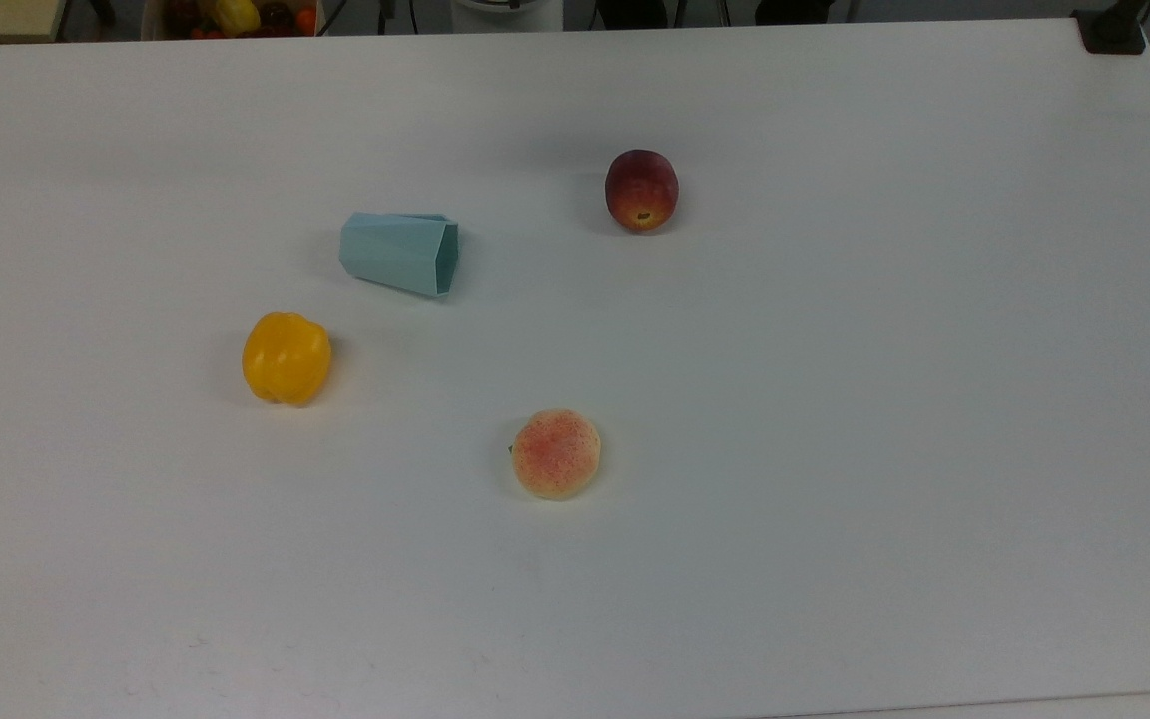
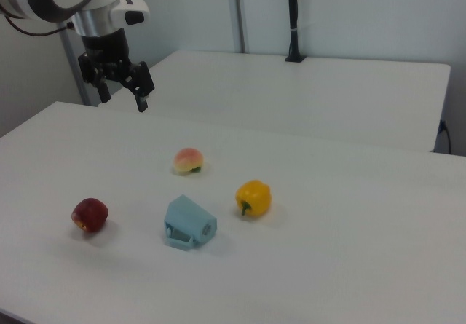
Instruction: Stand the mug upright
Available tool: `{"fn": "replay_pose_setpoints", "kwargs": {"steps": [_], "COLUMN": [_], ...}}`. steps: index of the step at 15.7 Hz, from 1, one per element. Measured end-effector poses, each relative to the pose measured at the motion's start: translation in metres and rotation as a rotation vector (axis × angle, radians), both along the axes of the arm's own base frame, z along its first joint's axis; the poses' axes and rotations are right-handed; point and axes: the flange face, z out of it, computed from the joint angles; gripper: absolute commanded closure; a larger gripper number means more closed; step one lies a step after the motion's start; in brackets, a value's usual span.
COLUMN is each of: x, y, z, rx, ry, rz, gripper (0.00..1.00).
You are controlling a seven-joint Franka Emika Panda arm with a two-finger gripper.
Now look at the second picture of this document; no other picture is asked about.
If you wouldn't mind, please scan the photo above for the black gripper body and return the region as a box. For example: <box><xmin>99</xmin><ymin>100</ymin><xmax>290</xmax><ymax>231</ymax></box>
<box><xmin>79</xmin><ymin>28</ymin><xmax>134</xmax><ymax>82</ymax></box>

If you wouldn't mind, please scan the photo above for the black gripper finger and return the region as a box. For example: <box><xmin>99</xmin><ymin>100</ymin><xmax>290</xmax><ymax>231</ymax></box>
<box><xmin>123</xmin><ymin>60</ymin><xmax>156</xmax><ymax>114</ymax></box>
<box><xmin>77</xmin><ymin>51</ymin><xmax>112</xmax><ymax>104</ymax></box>

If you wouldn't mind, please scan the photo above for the light blue faceted mug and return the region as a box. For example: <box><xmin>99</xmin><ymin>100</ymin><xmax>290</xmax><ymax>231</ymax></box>
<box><xmin>162</xmin><ymin>194</ymin><xmax>218</xmax><ymax>251</ymax></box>

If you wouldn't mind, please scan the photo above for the pink yellow peach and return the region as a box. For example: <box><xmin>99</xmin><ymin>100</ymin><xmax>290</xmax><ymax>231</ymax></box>
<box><xmin>172</xmin><ymin>147</ymin><xmax>205</xmax><ymax>175</ymax></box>

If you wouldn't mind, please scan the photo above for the red apple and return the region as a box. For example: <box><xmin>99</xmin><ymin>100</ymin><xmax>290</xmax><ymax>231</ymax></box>
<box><xmin>71</xmin><ymin>197</ymin><xmax>109</xmax><ymax>234</ymax></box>

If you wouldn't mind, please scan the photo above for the white side table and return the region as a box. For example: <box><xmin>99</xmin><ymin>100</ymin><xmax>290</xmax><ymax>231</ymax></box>
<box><xmin>97</xmin><ymin>50</ymin><xmax>452</xmax><ymax>154</ymax></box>

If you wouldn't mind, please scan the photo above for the yellow bell pepper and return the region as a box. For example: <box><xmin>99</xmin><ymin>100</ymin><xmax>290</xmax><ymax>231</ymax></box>
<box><xmin>234</xmin><ymin>180</ymin><xmax>272</xmax><ymax>218</ymax></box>

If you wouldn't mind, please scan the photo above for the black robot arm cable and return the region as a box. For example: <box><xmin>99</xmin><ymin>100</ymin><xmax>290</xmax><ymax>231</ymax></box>
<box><xmin>0</xmin><ymin>5</ymin><xmax>76</xmax><ymax>36</ymax></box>

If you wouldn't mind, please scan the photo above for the aluminium frame post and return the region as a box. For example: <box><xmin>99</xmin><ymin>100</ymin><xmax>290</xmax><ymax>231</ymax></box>
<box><xmin>224</xmin><ymin>0</ymin><xmax>250</xmax><ymax>54</ymax></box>

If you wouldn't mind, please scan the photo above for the black camera pole with base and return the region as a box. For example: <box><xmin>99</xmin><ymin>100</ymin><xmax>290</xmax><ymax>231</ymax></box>
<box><xmin>284</xmin><ymin>0</ymin><xmax>307</xmax><ymax>63</ymax></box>

